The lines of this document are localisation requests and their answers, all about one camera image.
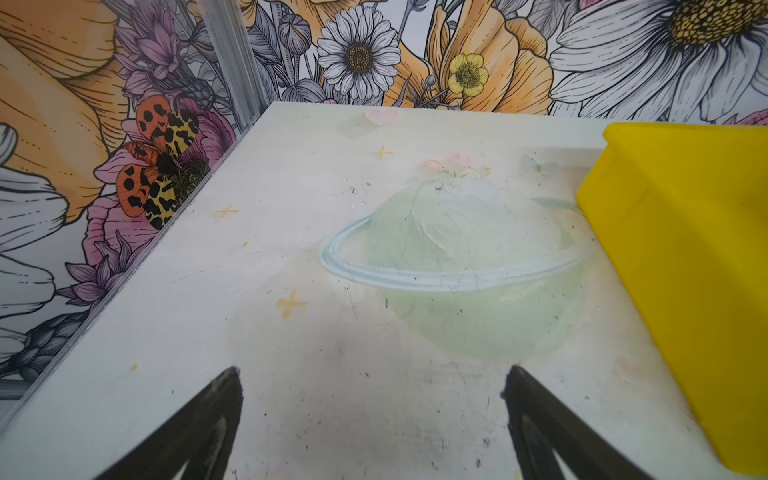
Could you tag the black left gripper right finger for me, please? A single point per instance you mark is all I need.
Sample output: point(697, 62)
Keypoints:
point(546, 433)

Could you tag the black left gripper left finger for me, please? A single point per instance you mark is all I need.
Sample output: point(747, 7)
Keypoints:
point(194, 443)

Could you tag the left aluminium corner post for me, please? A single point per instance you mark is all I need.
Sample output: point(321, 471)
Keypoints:
point(248, 97)

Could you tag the yellow plastic bin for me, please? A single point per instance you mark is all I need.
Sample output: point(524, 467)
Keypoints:
point(681, 212)

